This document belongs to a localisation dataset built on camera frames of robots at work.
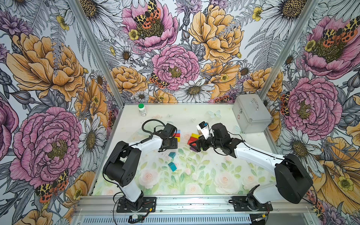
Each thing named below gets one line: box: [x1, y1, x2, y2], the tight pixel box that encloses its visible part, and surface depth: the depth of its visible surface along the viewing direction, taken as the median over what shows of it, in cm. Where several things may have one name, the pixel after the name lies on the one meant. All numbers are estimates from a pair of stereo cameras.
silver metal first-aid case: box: [232, 93, 273, 134], surface depth 99 cm
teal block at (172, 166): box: [167, 161, 178, 173], surface depth 89 cm
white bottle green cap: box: [137, 103, 147, 117], surface depth 111 cm
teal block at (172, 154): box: [167, 151, 176, 159], surface depth 93 cm
